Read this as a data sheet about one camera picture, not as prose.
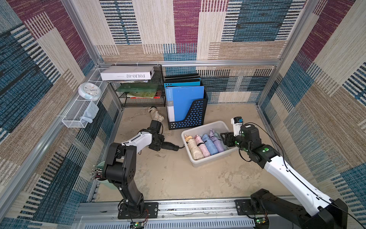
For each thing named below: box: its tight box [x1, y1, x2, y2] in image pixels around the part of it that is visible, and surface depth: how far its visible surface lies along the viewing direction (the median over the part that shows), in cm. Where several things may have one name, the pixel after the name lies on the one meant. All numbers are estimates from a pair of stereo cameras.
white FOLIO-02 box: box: [100, 65, 155, 81], surface depth 81 cm
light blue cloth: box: [80, 101, 100, 124], surface depth 70 cm
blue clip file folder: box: [164, 85, 205, 123], surface depth 93 cm
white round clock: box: [78, 82, 102, 102], surface depth 75 cm
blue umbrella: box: [201, 133, 219, 156], surface depth 90 cm
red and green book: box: [126, 90, 163, 99], surface depth 102 cm
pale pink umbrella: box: [193, 134, 211, 158], surface depth 89 cm
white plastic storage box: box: [181, 120, 239, 167], surface depth 90 cm
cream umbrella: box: [147, 105, 165, 122], surface depth 110 cm
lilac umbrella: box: [208, 128, 225, 153], surface depth 92 cm
